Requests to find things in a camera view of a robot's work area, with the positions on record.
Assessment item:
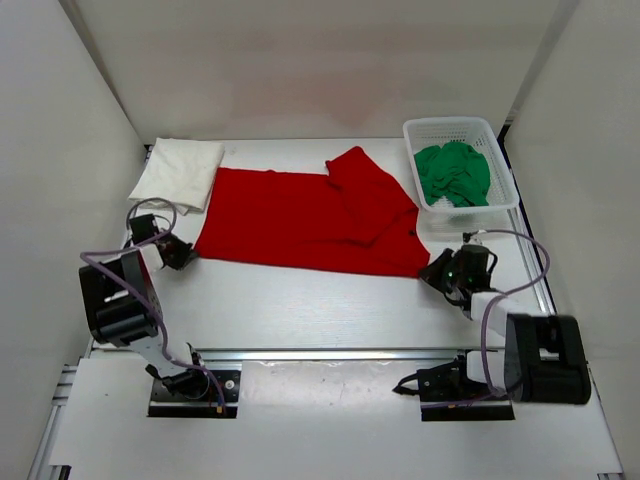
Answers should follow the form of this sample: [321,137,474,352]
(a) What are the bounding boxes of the aluminium frame rail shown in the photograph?
[198,348,463,363]

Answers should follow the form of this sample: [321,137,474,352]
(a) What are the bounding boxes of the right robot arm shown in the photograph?
[419,243,591,405]

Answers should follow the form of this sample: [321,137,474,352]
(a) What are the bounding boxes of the white t shirt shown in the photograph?
[128,138,225,215]

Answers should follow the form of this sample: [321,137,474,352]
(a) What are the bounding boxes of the white plastic basket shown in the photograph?
[403,116,519,215]

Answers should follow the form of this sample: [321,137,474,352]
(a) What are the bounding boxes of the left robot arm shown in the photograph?
[78,214,210,400]

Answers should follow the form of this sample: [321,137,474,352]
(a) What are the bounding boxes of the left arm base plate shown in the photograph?
[145,365,241,419]

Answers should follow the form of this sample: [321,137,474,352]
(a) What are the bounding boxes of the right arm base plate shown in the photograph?
[392,360,515,422]

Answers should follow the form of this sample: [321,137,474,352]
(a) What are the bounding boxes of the green t shirt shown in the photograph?
[414,141,491,208]

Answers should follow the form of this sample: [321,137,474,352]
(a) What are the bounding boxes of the red t shirt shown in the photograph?
[195,146,430,278]

